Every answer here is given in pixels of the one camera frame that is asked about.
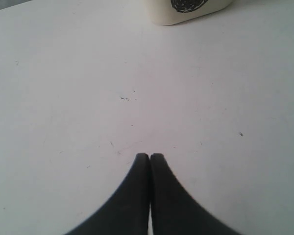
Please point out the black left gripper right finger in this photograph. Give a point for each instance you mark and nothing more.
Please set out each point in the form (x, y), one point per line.
(173, 209)

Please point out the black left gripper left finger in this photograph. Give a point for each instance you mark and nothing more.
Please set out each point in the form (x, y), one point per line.
(126, 212)

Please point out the cream bin with circle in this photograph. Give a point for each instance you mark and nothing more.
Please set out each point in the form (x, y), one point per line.
(170, 12)

